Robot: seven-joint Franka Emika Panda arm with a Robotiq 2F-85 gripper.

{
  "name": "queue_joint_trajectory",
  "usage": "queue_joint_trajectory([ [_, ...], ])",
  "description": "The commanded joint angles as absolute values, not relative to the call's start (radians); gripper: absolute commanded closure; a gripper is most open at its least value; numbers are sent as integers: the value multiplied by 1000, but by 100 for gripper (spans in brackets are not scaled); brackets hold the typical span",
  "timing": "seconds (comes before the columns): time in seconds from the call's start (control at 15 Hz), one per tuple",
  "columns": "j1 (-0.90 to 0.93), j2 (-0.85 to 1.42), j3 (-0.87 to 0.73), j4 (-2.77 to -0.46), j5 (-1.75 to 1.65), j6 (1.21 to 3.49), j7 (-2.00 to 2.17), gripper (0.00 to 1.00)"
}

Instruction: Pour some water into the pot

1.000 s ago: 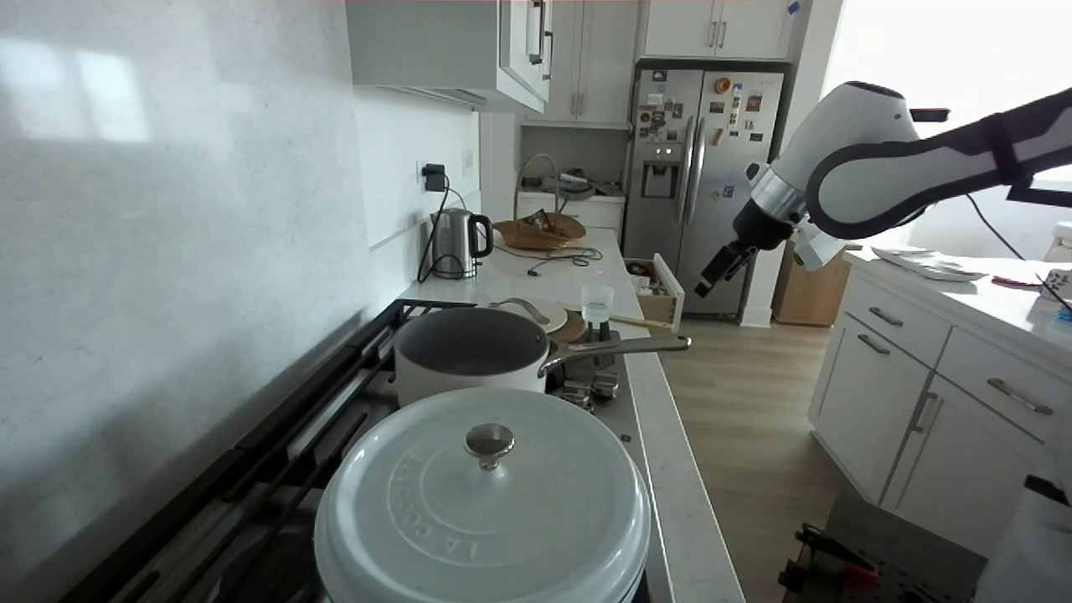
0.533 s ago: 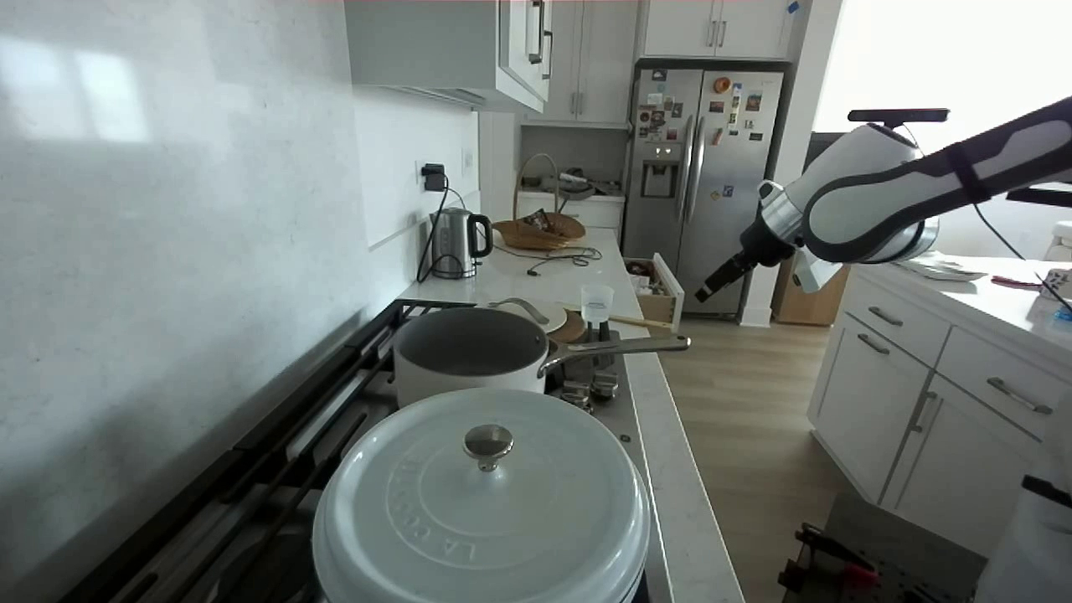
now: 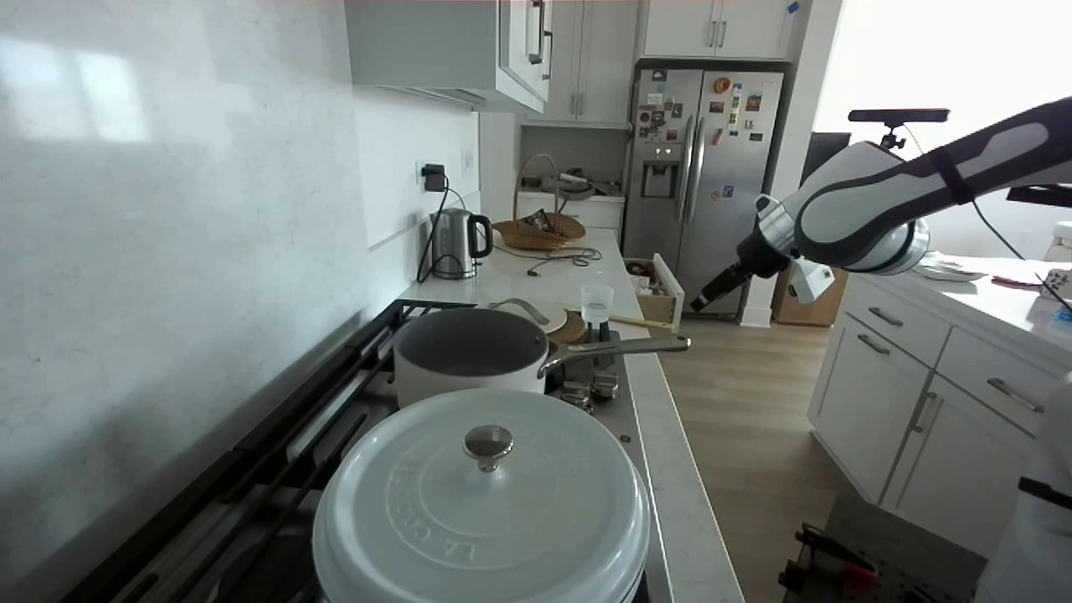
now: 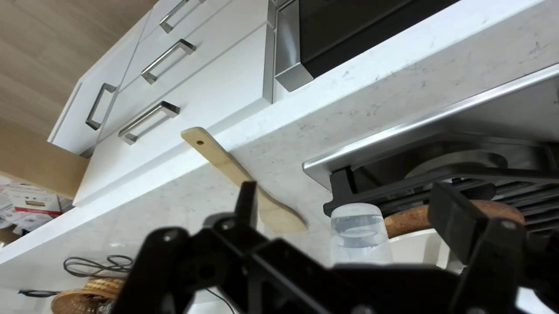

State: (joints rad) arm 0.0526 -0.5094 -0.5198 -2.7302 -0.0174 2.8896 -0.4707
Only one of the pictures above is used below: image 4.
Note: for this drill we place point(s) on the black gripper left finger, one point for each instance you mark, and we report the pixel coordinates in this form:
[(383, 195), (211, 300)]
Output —
[(175, 261)]

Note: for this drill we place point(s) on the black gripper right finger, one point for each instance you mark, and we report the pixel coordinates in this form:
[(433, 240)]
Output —
[(494, 261)]

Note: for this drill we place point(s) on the clear plastic cup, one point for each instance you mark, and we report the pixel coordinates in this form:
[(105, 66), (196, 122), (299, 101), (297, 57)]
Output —
[(360, 232)]

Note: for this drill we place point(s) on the round cork trivet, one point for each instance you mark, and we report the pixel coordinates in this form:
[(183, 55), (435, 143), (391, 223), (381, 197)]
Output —
[(407, 219)]

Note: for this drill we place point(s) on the wooden spatula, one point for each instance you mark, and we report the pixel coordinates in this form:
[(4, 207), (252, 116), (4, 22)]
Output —
[(232, 167)]

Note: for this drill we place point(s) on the small box with papers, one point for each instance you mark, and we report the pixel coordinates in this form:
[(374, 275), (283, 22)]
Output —
[(35, 202)]

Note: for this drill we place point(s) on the white drawer cabinet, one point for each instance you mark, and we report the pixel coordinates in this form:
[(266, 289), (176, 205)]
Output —
[(192, 97)]

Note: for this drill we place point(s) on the black built-in oven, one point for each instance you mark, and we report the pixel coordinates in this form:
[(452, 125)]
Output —
[(349, 27)]

